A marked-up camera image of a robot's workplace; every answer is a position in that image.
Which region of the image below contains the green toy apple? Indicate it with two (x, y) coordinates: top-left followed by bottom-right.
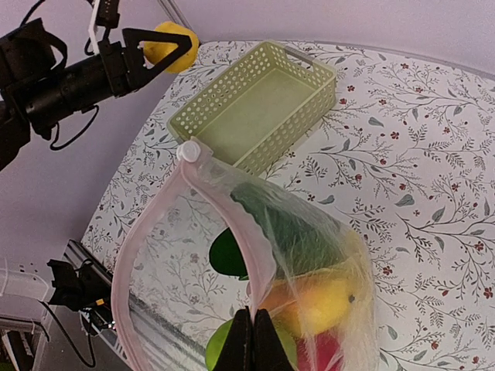
(205, 319), (298, 370)

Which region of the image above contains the red toy food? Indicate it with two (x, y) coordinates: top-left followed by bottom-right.
(296, 329), (343, 371)

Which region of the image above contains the green toy leaf vegetable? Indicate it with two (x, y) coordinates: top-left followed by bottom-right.
(230, 182), (348, 278)

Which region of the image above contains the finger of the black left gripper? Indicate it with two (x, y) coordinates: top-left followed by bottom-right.
(131, 46), (191, 90)
(122, 28), (193, 49)

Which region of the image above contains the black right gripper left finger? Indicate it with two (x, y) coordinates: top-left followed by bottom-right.
(213, 307), (253, 370)

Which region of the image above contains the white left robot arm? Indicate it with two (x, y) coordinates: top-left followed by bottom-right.
(1, 19), (193, 168)

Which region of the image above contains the floral patterned table mat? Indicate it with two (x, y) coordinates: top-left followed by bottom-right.
(82, 42), (494, 370)

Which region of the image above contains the front aluminium rail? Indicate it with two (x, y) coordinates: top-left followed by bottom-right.
(0, 239), (217, 371)

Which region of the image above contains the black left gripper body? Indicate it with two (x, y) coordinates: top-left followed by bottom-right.
(98, 39), (147, 97)

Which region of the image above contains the pale green plastic basket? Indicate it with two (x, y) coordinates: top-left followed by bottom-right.
(168, 41), (336, 176)

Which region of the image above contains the orange yellow toy mango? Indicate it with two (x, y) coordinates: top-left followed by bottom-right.
(260, 269), (357, 338)

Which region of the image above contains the yellow toy lemon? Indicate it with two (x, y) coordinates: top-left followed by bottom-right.
(144, 21), (200, 73)

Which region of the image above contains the left aluminium frame post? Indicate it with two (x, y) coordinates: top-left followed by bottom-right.
(157, 0), (192, 29)

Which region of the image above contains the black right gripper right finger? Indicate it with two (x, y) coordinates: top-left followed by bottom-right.
(254, 309), (296, 371)

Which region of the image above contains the clear zip top bag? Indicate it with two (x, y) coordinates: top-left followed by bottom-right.
(113, 139), (379, 370)

